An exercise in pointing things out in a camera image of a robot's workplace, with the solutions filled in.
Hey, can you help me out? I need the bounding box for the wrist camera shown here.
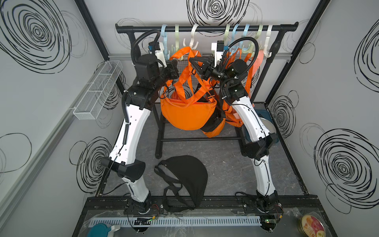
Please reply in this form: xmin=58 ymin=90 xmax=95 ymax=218
xmin=149 ymin=41 xmax=167 ymax=68
xmin=211 ymin=40 xmax=230 ymax=68

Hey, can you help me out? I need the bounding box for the white hook rightmost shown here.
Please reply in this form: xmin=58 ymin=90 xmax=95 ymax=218
xmin=263 ymin=25 xmax=273 ymax=58

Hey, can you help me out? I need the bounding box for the grey round plate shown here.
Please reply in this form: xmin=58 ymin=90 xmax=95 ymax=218
xmin=261 ymin=118 xmax=276 ymax=133

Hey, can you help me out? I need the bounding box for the teal round object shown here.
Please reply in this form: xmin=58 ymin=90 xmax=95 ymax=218
xmin=87 ymin=223 xmax=121 ymax=237

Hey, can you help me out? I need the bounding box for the white mesh wall shelf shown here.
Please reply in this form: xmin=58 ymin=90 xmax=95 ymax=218
xmin=73 ymin=60 xmax=123 ymax=120

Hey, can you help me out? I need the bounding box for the teal tray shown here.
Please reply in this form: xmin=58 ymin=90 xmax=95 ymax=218
xmin=256 ymin=110 xmax=277 ymax=134

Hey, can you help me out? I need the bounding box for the orange crossbody bag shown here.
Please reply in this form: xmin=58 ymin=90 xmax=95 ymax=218
xmin=160 ymin=62 xmax=217 ymax=130

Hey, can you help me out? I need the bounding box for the light green hook middle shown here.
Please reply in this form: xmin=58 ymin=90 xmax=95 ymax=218
xmin=223 ymin=24 xmax=231 ymax=47

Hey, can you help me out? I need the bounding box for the white hook middle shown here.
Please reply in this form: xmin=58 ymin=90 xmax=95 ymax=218
xmin=183 ymin=23 xmax=199 ymax=50

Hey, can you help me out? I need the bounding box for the orange sling bag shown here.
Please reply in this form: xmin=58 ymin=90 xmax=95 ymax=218
xmin=224 ymin=51 xmax=258 ymax=128

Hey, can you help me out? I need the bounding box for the orange drawstring bag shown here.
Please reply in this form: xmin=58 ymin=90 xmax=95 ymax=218
xmin=203 ymin=123 xmax=225 ymax=138

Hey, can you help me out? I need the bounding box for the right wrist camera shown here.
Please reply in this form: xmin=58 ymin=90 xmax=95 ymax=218
xmin=211 ymin=40 xmax=230 ymax=68

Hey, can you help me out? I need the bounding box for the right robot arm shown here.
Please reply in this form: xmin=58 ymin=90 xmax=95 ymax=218
xmin=189 ymin=37 xmax=278 ymax=213

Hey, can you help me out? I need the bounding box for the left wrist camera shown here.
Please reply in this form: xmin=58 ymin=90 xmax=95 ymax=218
xmin=149 ymin=41 xmax=167 ymax=68

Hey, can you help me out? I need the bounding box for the round printed tin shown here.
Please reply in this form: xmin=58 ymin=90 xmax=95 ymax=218
xmin=298 ymin=215 xmax=326 ymax=237

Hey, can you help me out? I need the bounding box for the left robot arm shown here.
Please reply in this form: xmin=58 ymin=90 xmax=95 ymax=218
xmin=101 ymin=29 xmax=179 ymax=214

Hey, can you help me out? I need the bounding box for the white slotted cable duct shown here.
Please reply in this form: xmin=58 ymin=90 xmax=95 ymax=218
xmin=88 ymin=216 xmax=262 ymax=228

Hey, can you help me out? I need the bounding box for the black garment rack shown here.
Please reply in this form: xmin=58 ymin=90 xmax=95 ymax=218
xmin=115 ymin=22 xmax=299 ymax=159

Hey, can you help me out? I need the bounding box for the orange and black backpack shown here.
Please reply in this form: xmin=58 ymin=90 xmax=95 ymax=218
xmin=154 ymin=155 xmax=208 ymax=213

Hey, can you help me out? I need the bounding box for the light green hook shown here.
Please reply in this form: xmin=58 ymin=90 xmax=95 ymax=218
xmin=251 ymin=24 xmax=263 ymax=53
xmin=175 ymin=24 xmax=180 ymax=52
xmin=223 ymin=24 xmax=231 ymax=47

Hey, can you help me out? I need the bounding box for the light blue hook middle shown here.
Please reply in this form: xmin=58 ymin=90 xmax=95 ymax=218
xmin=231 ymin=24 xmax=239 ymax=44

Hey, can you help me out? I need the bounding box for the light blue hook leftmost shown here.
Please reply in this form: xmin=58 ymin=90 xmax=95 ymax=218
xmin=160 ymin=24 xmax=170 ymax=60

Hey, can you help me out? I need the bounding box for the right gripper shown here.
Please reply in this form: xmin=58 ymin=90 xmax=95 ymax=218
xmin=190 ymin=59 xmax=232 ymax=90

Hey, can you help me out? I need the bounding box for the white hook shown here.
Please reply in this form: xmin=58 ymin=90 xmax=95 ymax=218
xmin=183 ymin=23 xmax=199 ymax=50
xmin=263 ymin=25 xmax=273 ymax=58

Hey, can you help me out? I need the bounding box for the light green hook right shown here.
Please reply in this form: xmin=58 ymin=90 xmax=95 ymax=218
xmin=251 ymin=24 xmax=263 ymax=53

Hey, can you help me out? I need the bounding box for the pink sling bag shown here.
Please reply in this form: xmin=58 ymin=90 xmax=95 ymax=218
xmin=251 ymin=49 xmax=264 ymax=76

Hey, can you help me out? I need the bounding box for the light blue hook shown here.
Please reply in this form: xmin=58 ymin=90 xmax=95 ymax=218
xmin=231 ymin=24 xmax=239 ymax=44
xmin=160 ymin=24 xmax=170 ymax=60
xmin=239 ymin=24 xmax=250 ymax=49

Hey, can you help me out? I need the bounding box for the black wire basket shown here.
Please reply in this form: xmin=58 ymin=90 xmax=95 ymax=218
xmin=166 ymin=59 xmax=201 ymax=94

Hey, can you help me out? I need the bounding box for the light blue hook right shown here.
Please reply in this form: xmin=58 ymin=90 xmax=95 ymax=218
xmin=239 ymin=24 xmax=250 ymax=49

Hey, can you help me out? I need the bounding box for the light green hook left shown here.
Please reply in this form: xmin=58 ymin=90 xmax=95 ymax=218
xmin=175 ymin=24 xmax=180 ymax=52

